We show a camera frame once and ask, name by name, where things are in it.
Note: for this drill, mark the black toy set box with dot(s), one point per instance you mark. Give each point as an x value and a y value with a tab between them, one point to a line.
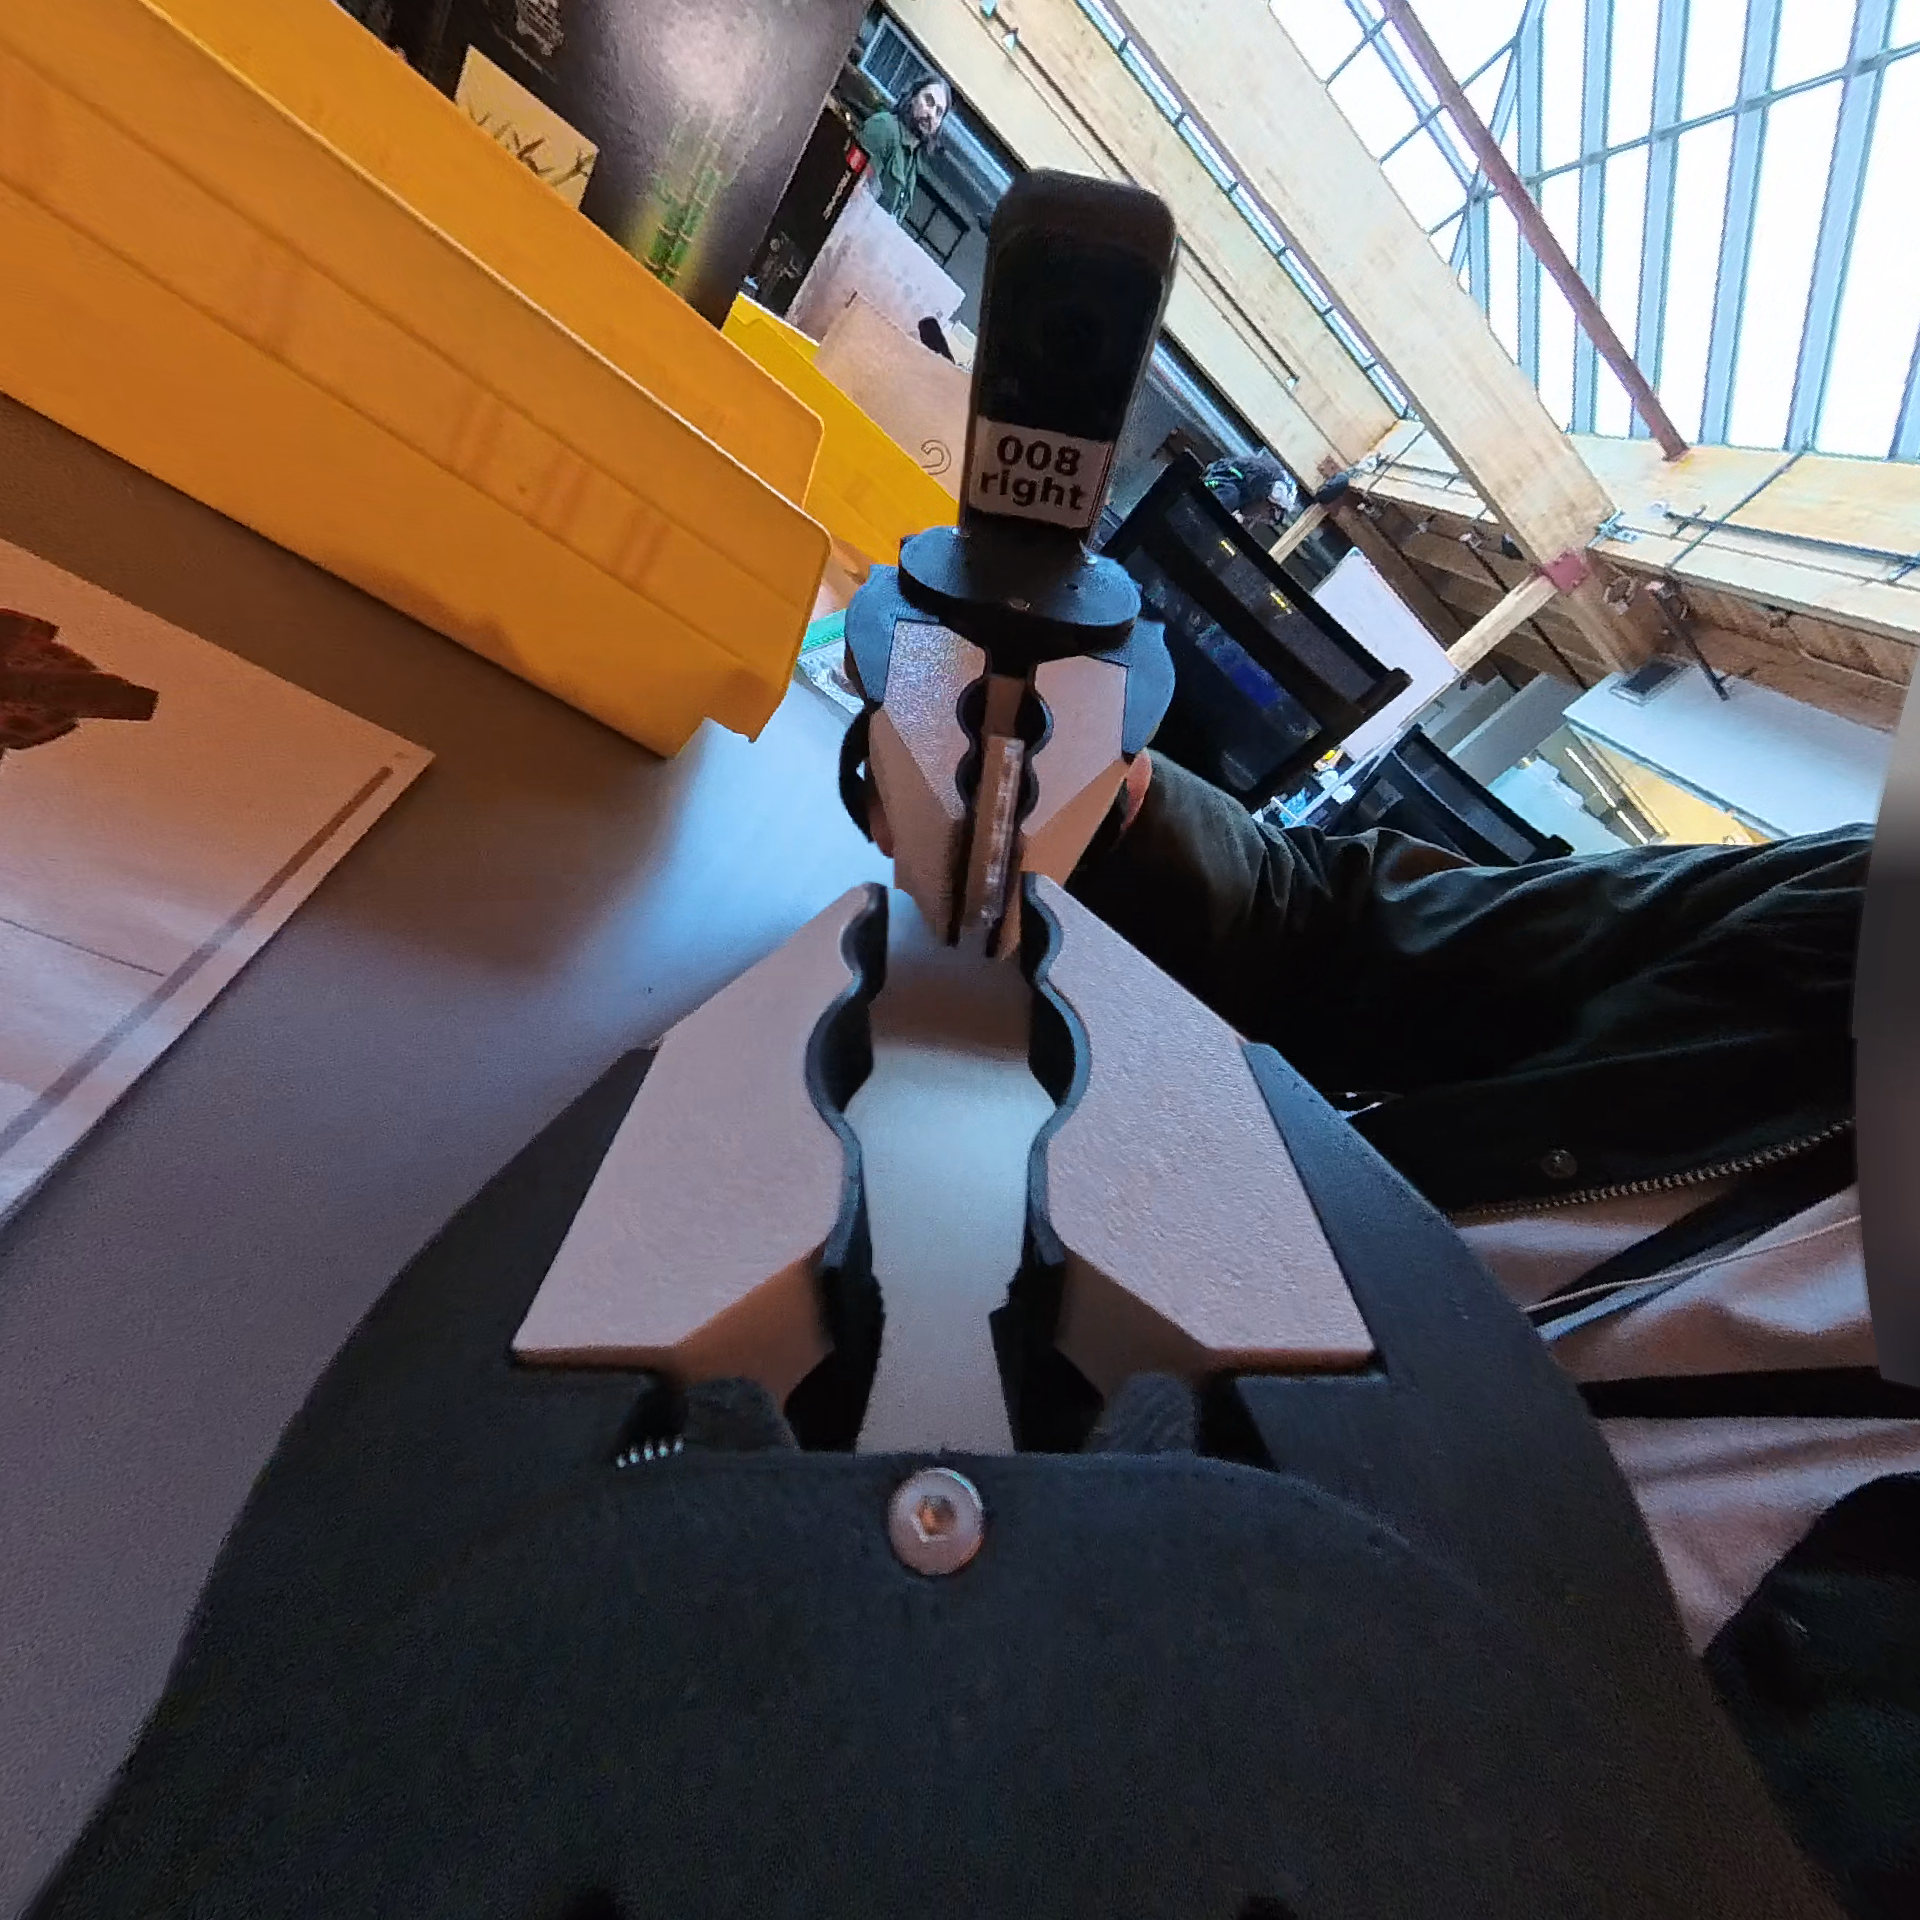
675	89

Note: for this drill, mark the yellow plastic parts bin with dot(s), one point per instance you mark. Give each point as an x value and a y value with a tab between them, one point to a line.
871	463
378	376

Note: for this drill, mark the grey desk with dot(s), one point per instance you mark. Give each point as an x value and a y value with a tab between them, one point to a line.
453	1048

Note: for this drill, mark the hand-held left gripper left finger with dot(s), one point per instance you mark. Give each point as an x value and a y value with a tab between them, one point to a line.
706	1200

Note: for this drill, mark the brown paper bag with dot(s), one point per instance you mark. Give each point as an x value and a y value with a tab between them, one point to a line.
885	359

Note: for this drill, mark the white board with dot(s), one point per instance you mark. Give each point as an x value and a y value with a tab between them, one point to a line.
1389	632

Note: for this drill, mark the person's torso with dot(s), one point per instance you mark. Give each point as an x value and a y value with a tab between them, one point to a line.
1725	1349

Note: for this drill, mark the black mesh chair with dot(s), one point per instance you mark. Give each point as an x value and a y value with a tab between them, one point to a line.
1441	803

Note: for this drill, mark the narrow black box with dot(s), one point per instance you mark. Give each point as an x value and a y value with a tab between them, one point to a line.
812	209

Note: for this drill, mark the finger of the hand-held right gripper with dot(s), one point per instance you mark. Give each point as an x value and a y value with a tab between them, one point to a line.
915	766
1081	734

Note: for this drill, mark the person's right hand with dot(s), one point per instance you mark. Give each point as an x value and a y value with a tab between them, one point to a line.
1136	788

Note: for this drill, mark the person's right forearm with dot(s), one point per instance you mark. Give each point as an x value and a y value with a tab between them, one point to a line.
1426	973

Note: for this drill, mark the instruction booklet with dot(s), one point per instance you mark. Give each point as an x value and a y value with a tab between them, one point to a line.
151	900

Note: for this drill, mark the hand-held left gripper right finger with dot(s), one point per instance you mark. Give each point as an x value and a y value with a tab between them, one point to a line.
1200	1200

